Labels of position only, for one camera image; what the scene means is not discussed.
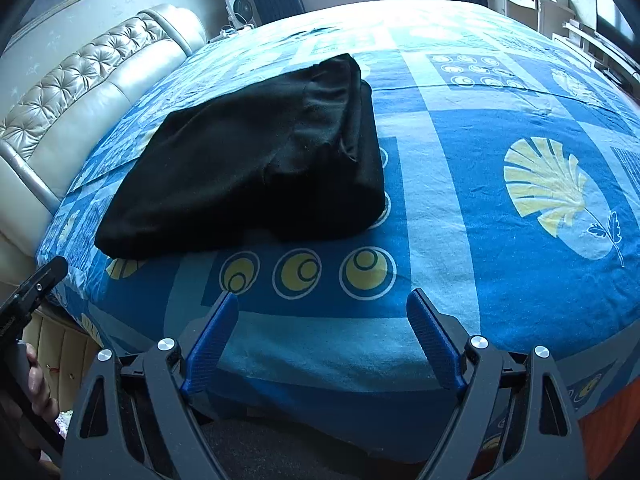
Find black pants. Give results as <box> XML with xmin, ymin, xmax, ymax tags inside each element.
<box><xmin>94</xmin><ymin>54</ymin><xmax>385</xmax><ymax>260</ymax></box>

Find person left hand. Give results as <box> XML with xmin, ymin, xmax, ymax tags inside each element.
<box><xmin>1</xmin><ymin>344</ymin><xmax>60</xmax><ymax>448</ymax></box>

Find cream tufted leather headboard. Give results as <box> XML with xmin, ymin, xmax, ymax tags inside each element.
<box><xmin>1</xmin><ymin>4</ymin><xmax>207</xmax><ymax>296</ymax></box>

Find blue patterned bed sheet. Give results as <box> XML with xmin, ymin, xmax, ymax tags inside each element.
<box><xmin>36</xmin><ymin>0</ymin><xmax>639</xmax><ymax>463</ymax></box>

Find black flat television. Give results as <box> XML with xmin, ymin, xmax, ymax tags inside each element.
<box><xmin>597</xmin><ymin>0</ymin><xmax>636</xmax><ymax>44</ymax></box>

